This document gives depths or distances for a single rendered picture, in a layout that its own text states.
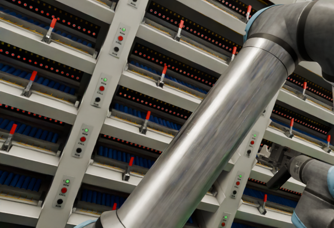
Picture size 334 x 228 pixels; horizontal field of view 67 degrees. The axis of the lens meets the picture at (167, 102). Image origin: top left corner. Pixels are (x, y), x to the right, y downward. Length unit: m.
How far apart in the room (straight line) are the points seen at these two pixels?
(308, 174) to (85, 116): 0.77
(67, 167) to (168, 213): 0.61
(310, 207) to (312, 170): 0.11
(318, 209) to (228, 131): 0.50
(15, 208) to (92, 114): 0.42
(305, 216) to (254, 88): 0.52
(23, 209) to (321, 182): 0.99
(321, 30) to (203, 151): 0.29
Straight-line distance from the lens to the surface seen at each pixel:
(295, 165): 0.98
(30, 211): 1.10
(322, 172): 0.91
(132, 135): 0.99
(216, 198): 1.26
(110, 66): 0.95
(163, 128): 1.08
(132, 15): 0.99
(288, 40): 0.55
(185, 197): 0.45
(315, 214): 0.90
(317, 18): 0.53
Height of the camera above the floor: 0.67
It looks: 1 degrees up
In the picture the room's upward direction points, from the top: 20 degrees clockwise
